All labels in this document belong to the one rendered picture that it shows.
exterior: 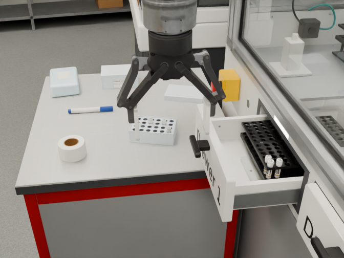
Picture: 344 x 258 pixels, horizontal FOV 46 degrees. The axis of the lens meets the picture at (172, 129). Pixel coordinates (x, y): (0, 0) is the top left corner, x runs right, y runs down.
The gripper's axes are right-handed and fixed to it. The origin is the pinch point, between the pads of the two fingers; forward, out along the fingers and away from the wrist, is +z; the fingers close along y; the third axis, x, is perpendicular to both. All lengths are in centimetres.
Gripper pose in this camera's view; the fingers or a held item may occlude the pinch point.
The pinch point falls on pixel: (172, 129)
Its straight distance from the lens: 79.3
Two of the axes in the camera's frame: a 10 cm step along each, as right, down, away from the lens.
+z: 0.2, 8.4, 5.4
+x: -1.3, -5.4, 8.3
